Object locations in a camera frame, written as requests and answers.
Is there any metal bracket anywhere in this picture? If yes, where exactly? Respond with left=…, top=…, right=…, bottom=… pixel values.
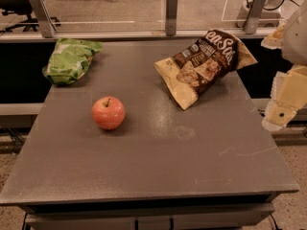
left=165, top=0, right=178, bottom=36
left=29, top=0, right=56, bottom=38
left=243, top=0, right=267, bottom=35

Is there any left metal bracket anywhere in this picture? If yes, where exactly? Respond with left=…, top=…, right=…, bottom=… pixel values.
left=29, top=0, right=56, bottom=38

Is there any red apple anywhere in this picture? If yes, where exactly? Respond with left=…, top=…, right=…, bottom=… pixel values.
left=91, top=96, right=126, bottom=130

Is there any black office chair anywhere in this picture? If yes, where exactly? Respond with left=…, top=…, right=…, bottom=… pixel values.
left=0, top=0, right=61, bottom=34

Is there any right metal bracket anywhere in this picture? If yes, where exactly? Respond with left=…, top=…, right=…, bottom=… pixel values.
left=243, top=0, right=267, bottom=35

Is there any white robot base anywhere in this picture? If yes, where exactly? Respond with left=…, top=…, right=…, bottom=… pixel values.
left=237, top=0, right=285, bottom=28

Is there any grey table frame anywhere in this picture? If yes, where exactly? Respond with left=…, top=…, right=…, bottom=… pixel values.
left=22, top=195, right=274, bottom=230

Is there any brown chip bag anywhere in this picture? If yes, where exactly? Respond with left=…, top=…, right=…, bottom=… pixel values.
left=154, top=30, right=257, bottom=110

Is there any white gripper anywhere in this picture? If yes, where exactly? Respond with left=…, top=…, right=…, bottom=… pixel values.
left=261, top=0, right=307, bottom=131

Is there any clear glass barrier panel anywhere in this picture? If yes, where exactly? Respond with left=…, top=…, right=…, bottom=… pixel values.
left=0, top=0, right=307, bottom=34

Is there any middle metal bracket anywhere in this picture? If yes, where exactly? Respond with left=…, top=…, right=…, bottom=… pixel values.
left=165, top=0, right=178, bottom=36

